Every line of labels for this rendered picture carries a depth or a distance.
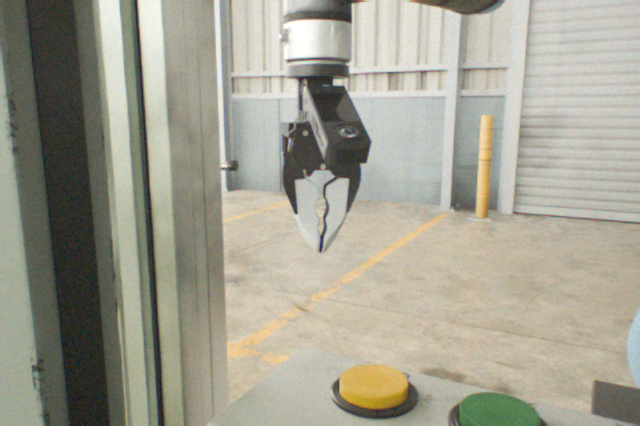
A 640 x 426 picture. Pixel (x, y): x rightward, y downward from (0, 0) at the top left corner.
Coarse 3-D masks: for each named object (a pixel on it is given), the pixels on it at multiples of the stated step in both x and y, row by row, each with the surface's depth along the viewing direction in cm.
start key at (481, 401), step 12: (468, 396) 30; (480, 396) 30; (492, 396) 30; (504, 396) 30; (468, 408) 28; (480, 408) 29; (492, 408) 28; (504, 408) 29; (516, 408) 29; (528, 408) 29; (468, 420) 28; (480, 420) 27; (492, 420) 27; (504, 420) 27; (516, 420) 27; (528, 420) 27; (540, 420) 28
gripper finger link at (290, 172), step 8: (288, 152) 59; (288, 160) 59; (288, 168) 59; (296, 168) 59; (288, 176) 59; (296, 176) 60; (304, 176) 60; (288, 184) 60; (288, 192) 60; (296, 200) 60; (296, 208) 60
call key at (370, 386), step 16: (352, 368) 33; (368, 368) 33; (384, 368) 33; (352, 384) 31; (368, 384) 31; (384, 384) 31; (400, 384) 31; (352, 400) 30; (368, 400) 30; (384, 400) 30; (400, 400) 30
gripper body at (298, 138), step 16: (304, 64) 57; (320, 64) 57; (336, 64) 57; (304, 80) 61; (320, 80) 59; (304, 112) 60; (288, 128) 60; (304, 128) 59; (288, 144) 64; (304, 144) 59; (304, 160) 59; (320, 160) 59
